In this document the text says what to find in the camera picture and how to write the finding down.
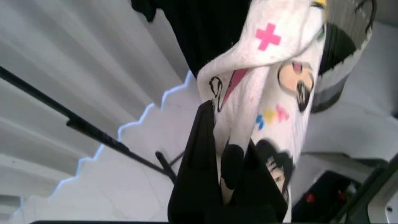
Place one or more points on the white laundry basket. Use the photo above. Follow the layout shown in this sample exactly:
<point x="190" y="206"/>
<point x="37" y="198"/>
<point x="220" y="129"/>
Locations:
<point x="339" y="56"/>

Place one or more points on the black garment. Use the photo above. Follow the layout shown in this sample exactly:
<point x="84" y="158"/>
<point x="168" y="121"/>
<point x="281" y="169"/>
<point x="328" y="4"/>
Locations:
<point x="202" y="31"/>

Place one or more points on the white curtain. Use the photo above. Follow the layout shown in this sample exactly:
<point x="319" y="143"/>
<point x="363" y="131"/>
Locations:
<point x="77" y="62"/>

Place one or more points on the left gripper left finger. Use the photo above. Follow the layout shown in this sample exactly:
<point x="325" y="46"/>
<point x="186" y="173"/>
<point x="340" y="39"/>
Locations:
<point x="192" y="186"/>

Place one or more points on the black clothes rack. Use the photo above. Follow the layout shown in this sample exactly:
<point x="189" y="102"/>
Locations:
<point x="87" y="127"/>

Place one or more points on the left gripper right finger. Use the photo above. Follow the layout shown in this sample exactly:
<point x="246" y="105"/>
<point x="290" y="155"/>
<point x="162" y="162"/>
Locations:
<point x="258" y="193"/>

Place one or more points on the cream printed garment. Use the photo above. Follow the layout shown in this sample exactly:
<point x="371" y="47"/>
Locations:
<point x="264" y="93"/>

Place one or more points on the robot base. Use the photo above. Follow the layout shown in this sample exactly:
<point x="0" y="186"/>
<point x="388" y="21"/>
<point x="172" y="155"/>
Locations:
<point x="342" y="193"/>

